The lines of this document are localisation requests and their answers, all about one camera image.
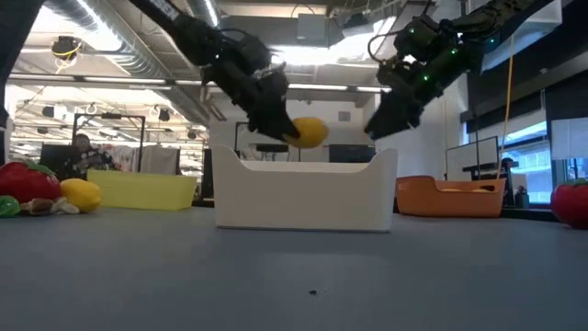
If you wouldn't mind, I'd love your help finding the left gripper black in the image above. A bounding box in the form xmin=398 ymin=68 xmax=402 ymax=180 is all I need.
xmin=201 ymin=45 xmax=302 ymax=143

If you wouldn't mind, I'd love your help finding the black monitor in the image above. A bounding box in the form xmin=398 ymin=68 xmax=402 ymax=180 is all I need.
xmin=39 ymin=143 xmax=88 ymax=181

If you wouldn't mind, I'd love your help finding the person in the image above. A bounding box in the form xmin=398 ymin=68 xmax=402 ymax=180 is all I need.
xmin=68 ymin=132 xmax=117 ymax=179

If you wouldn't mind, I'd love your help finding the dark bottle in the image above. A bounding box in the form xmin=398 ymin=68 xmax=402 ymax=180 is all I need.
xmin=514 ymin=185 xmax=531 ymax=210

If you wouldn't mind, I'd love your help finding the red toy strawberry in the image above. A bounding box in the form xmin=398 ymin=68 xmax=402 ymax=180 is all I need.
xmin=549 ymin=177 xmax=588 ymax=230
xmin=0 ymin=160 xmax=62 ymax=205

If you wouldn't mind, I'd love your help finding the long ceiling light bar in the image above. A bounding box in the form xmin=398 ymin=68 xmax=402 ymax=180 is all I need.
xmin=0 ymin=75 xmax=391 ymax=94

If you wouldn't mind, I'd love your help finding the yellow toy lemon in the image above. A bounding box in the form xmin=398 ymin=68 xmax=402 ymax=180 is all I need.
xmin=60 ymin=177 xmax=103 ymax=214

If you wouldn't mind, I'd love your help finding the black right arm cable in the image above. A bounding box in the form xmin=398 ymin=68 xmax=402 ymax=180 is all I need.
xmin=366 ymin=27 xmax=405 ymax=63

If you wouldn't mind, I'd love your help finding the brown toy mushroom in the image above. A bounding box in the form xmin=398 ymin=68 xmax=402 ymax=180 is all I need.
xmin=19 ymin=198 xmax=55 ymax=217

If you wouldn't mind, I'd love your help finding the black background rig frame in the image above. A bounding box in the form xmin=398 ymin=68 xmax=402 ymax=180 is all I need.
xmin=71 ymin=111 xmax=147 ymax=174
xmin=233 ymin=120 xmax=303 ymax=163

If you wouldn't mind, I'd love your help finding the yellow hanging cord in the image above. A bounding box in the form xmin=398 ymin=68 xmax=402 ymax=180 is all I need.
xmin=495 ymin=34 xmax=515 ymax=181

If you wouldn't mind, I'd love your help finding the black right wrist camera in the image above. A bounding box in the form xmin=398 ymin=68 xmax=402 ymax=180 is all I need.
xmin=394 ymin=14 xmax=459 ymax=62

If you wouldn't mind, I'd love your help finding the grey ceiling air unit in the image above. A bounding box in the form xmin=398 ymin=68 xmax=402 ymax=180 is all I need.
xmin=296 ymin=12 xmax=333 ymax=48

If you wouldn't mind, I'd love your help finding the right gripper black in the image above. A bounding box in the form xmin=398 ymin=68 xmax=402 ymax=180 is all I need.
xmin=364 ymin=51 xmax=474 ymax=141

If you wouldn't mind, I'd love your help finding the large yellow toy fruit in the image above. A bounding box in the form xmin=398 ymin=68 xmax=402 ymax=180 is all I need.
xmin=283 ymin=116 xmax=330 ymax=150

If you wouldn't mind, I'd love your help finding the white hanging cloth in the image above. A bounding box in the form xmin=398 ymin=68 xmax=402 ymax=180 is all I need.
xmin=140 ymin=144 xmax=180 ymax=176

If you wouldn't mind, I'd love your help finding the green toy brussels sprout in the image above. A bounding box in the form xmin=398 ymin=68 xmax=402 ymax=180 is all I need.
xmin=0 ymin=196 xmax=21 ymax=219

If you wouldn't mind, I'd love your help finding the white board black frame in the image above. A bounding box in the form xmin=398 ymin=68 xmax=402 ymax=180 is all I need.
xmin=444 ymin=135 xmax=501 ymax=182

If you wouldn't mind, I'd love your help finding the white toy mushroom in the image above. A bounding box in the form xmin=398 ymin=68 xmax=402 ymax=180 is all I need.
xmin=51 ymin=197 xmax=81 ymax=216

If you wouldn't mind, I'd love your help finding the silver ventilation duct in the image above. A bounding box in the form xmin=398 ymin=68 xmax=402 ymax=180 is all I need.
xmin=183 ymin=0 xmax=230 ymax=42

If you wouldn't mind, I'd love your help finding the orange plastic basket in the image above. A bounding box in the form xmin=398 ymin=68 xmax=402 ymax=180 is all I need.
xmin=394 ymin=175 xmax=507 ymax=219

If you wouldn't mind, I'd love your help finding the white plastic basket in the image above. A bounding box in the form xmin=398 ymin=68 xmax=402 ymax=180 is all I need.
xmin=210 ymin=144 xmax=399 ymax=234

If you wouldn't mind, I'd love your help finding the black crate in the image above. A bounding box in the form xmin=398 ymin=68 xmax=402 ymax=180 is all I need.
xmin=328 ymin=143 xmax=379 ymax=164

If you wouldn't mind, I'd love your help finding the black ceiling spotlight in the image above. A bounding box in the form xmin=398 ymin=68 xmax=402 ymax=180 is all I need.
xmin=50 ymin=35 xmax=85 ymax=74

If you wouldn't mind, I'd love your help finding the yellow-green plastic basket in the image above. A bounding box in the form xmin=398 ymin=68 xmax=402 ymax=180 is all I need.
xmin=86 ymin=169 xmax=198 ymax=212

